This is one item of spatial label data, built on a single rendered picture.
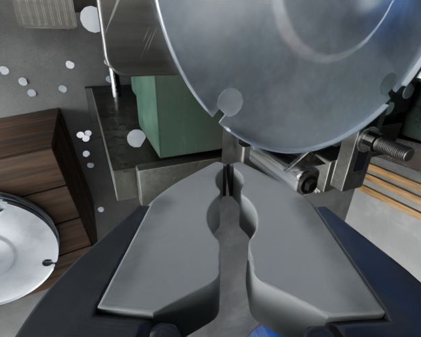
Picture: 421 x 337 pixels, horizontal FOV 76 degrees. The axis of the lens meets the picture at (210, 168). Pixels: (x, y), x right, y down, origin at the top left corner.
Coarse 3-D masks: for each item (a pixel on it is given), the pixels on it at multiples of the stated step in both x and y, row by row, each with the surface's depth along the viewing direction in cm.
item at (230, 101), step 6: (228, 90) 20; (234, 90) 21; (222, 96) 20; (228, 96) 21; (234, 96) 21; (240, 96) 21; (222, 102) 21; (228, 102) 21; (234, 102) 21; (240, 102) 21; (222, 108) 21; (228, 108) 21; (234, 108) 21; (240, 108) 21; (228, 114) 21; (234, 114) 21
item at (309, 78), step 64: (192, 0) 17; (256, 0) 18; (320, 0) 20; (384, 0) 22; (192, 64) 18; (256, 64) 20; (320, 64) 23; (384, 64) 26; (256, 128) 23; (320, 128) 26
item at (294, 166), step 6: (300, 156) 26; (306, 156) 26; (312, 156) 26; (294, 162) 26; (300, 162) 26; (306, 162) 26; (312, 162) 27; (318, 162) 27; (324, 162) 28; (288, 168) 26; (294, 168) 26; (300, 168) 27
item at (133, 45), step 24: (96, 0) 15; (120, 0) 15; (144, 0) 16; (120, 24) 16; (144, 24) 16; (120, 48) 16; (144, 48) 17; (168, 48) 18; (120, 72) 17; (144, 72) 18; (168, 72) 18
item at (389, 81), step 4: (392, 72) 27; (388, 76) 27; (392, 76) 27; (384, 80) 27; (388, 80) 27; (392, 80) 27; (384, 84) 27; (388, 84) 27; (392, 84) 28; (380, 88) 27; (384, 88) 27; (388, 88) 28; (384, 92) 28
